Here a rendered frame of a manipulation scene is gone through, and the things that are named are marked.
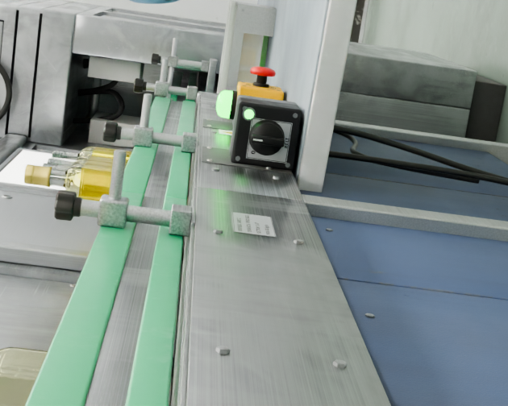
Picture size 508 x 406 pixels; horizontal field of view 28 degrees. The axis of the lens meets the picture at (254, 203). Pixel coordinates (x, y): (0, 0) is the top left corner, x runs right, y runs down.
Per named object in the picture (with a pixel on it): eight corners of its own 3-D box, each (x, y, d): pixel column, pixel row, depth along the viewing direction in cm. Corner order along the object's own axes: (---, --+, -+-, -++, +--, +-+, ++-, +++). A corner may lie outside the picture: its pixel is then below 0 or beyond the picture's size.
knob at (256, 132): (281, 156, 128) (283, 161, 125) (246, 151, 128) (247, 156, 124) (286, 122, 127) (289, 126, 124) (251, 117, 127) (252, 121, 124)
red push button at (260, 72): (247, 85, 160) (250, 64, 159) (272, 89, 160) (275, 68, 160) (247, 89, 156) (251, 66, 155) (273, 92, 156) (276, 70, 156)
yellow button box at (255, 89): (277, 130, 163) (231, 123, 163) (284, 84, 162) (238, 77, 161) (280, 137, 156) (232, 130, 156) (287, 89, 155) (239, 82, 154)
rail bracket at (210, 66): (231, 109, 269) (147, 98, 267) (240, 47, 265) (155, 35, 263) (231, 112, 264) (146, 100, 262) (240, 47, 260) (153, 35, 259)
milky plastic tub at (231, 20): (254, 107, 222) (215, 102, 222) (269, 5, 218) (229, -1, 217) (258, 118, 205) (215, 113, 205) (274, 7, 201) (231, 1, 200)
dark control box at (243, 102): (291, 160, 136) (229, 152, 136) (300, 102, 135) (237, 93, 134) (296, 172, 128) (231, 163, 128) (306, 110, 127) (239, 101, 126)
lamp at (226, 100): (233, 117, 161) (214, 114, 161) (237, 89, 160) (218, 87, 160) (234, 121, 157) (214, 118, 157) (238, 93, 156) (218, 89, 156)
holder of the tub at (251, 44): (253, 131, 223) (218, 126, 223) (271, 6, 217) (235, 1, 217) (256, 144, 207) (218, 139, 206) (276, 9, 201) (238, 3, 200)
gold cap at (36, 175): (52, 179, 178) (27, 176, 178) (53, 163, 176) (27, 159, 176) (48, 191, 176) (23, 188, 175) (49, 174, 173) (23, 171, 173)
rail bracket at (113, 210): (193, 229, 100) (57, 213, 99) (202, 157, 98) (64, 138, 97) (193, 240, 96) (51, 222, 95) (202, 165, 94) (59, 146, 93)
